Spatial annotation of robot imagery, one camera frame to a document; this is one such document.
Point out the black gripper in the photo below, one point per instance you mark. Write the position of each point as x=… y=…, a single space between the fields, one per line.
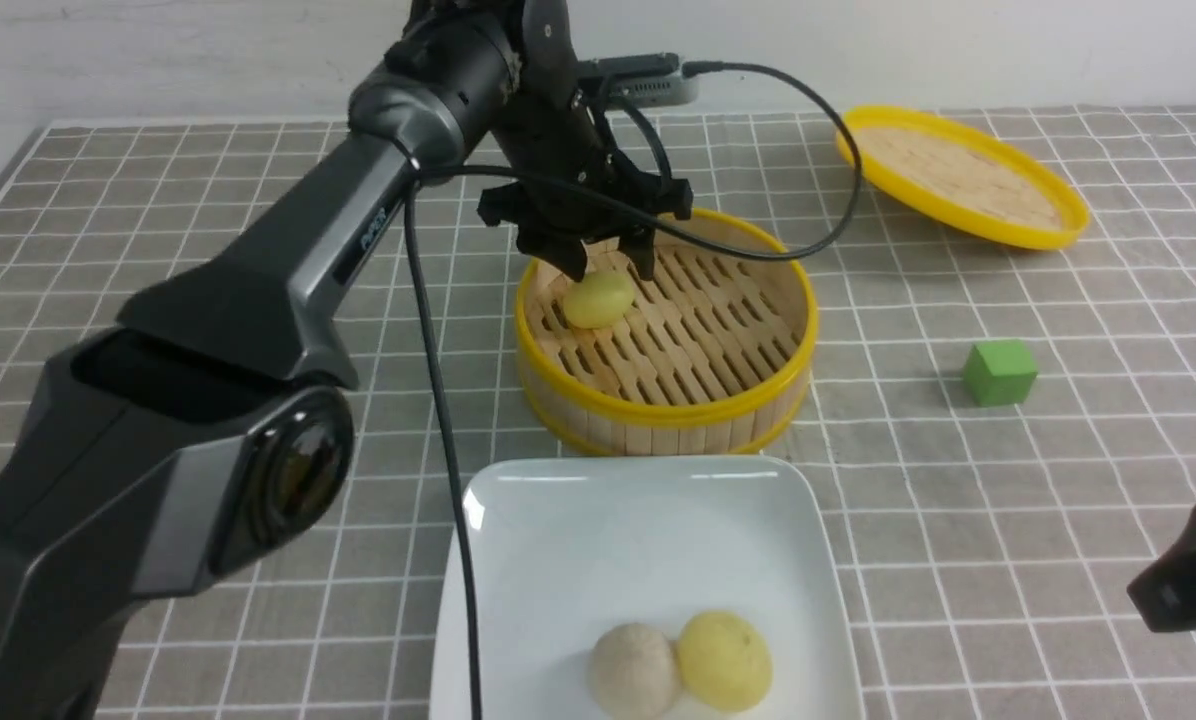
x=552 y=129

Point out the yellow steamed bun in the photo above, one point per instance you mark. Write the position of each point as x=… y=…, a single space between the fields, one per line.
x=724 y=661
x=600 y=299

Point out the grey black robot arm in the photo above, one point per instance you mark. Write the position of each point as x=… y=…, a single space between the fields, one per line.
x=208 y=427

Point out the white square plate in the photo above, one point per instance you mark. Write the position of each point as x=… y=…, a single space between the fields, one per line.
x=565 y=549

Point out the beige steamed bun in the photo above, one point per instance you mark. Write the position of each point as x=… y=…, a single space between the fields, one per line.
x=632 y=672

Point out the bamboo steamer basket yellow rim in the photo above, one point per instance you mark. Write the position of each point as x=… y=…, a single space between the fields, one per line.
x=713 y=356

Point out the grey checked tablecloth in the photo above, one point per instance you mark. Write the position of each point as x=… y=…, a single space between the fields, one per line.
x=983 y=551

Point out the green cube block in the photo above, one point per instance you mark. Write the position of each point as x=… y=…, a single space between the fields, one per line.
x=999 y=373

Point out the yellow rimmed bamboo steamer lid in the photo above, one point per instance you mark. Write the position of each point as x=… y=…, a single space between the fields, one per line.
x=962 y=177

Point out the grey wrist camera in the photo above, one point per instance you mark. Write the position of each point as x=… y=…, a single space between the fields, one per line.
x=647 y=81

